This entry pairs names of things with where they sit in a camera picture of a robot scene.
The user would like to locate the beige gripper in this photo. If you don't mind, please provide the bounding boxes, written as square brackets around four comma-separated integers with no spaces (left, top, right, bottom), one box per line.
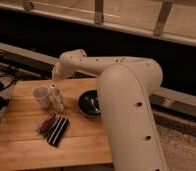
[52,63,71,80]

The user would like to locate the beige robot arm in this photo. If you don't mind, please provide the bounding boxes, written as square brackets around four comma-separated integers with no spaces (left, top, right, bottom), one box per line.
[52,49,168,171]

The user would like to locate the clear plastic bottle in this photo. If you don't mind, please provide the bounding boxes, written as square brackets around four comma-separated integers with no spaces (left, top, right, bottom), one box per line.
[49,84,64,113]

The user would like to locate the white cup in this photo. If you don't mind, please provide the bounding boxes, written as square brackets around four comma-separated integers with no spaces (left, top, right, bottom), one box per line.
[32,87,51,108]

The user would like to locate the black bowl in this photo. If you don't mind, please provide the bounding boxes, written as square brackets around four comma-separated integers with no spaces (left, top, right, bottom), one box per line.
[78,90,101,117]

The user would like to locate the red brown snack packet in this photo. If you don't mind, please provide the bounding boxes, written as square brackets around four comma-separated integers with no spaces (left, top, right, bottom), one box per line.
[37,114,56,134]

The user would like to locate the black striped packet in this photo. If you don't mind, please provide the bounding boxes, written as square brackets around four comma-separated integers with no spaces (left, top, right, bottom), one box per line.
[47,117,69,147]

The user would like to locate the wooden shelf board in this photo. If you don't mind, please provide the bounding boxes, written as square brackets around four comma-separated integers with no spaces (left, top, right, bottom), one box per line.
[0,0,196,46]

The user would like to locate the metal bracket left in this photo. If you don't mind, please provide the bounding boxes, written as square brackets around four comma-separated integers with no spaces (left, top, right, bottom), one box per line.
[94,0,104,24]

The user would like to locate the metal bracket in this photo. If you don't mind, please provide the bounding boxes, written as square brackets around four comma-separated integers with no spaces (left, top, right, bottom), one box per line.
[94,0,104,24]
[153,0,174,36]

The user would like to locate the metal bracket right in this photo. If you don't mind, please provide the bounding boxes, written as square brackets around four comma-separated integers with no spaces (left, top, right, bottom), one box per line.
[153,0,174,36]

